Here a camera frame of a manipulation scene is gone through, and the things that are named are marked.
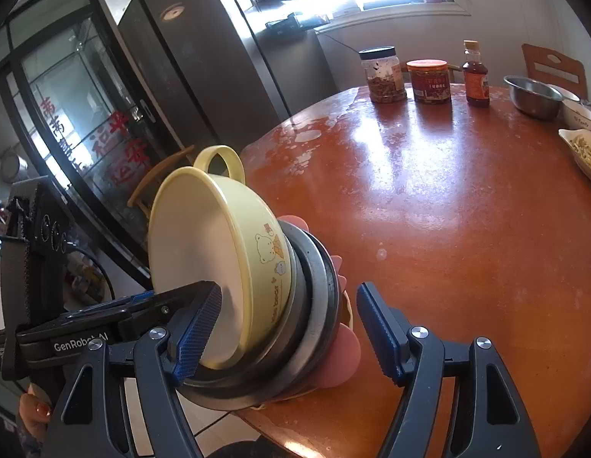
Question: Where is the small steel bowl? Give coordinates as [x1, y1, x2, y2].
[504, 75, 564, 121]

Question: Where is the clear jar with black lid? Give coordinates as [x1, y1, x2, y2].
[359, 46, 408, 104]

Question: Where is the cream bowl with handle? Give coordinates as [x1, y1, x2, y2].
[147, 145, 296, 370]

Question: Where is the wide-rim steel bowl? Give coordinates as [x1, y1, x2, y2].
[181, 229, 335, 402]

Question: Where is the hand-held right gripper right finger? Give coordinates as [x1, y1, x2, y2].
[357, 282, 542, 458]

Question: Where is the black tray shelf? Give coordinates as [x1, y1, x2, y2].
[266, 12, 332, 39]

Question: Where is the pink apple-shaped plate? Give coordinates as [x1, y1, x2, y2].
[276, 214, 362, 389]

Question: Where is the grey refrigerator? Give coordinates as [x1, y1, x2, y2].
[88, 0, 332, 153]

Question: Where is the person's left hand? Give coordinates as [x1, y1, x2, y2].
[19, 384, 53, 440]

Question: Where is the white printed ceramic bowl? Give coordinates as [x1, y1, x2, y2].
[562, 97, 591, 131]

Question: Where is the jar with red lid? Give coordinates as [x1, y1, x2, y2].
[406, 59, 453, 105]

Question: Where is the wooden chair with cutout back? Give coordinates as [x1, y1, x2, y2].
[521, 43, 589, 100]

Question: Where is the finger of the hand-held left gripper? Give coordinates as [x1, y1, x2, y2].
[65, 291, 156, 321]
[119, 282, 214, 339]

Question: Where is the black cable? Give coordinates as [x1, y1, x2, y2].
[65, 243, 116, 302]

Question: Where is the white dish with food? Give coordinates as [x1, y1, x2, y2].
[558, 129, 591, 187]

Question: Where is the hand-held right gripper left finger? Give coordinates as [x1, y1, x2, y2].
[40, 284, 223, 458]

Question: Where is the plain white ceramic bowl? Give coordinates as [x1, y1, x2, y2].
[548, 84, 581, 103]

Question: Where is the deep steel bowl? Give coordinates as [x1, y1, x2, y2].
[200, 217, 321, 382]

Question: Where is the yellow shell-shaped plate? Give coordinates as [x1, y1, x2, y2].
[250, 291, 354, 411]

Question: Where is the brown sauce bottle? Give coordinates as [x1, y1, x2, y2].
[462, 40, 491, 108]

